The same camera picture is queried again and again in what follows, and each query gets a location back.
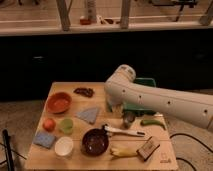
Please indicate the blue sponge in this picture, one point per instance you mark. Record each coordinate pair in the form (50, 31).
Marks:
(44, 139)

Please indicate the white cup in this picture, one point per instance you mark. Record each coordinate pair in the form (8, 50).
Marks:
(64, 146)

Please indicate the green pepper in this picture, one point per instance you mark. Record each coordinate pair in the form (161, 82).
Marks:
(152, 122)

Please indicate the black stand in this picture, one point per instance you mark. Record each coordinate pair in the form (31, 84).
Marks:
(8, 153)

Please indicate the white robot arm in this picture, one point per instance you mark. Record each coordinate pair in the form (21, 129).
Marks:
(194, 108)

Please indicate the wooden block brush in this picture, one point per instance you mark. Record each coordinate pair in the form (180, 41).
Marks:
(148, 148)

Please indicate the dark metal cup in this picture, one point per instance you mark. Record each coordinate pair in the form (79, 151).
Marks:
(128, 119)

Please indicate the yellow banana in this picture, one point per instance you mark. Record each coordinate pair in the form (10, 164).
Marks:
(122, 152)

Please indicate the dark grape bunch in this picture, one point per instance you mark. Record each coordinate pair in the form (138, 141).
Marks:
(86, 92)

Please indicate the grey-blue towel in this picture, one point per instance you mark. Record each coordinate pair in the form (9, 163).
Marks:
(88, 115)

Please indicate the orange bowl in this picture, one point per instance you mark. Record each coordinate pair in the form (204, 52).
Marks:
(58, 103)

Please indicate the white handled brush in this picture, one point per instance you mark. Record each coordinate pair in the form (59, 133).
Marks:
(121, 131)

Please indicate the red bowl on shelf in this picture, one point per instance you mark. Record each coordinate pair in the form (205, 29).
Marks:
(84, 21)

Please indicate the green plastic tray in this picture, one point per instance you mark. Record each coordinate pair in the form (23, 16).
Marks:
(140, 108)

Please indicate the green cup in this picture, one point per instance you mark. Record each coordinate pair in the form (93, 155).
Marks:
(66, 126)

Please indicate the orange fruit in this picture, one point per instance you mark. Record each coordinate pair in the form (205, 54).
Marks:
(49, 124)

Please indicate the dark brown bowl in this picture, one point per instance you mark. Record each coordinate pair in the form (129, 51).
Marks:
(95, 142)

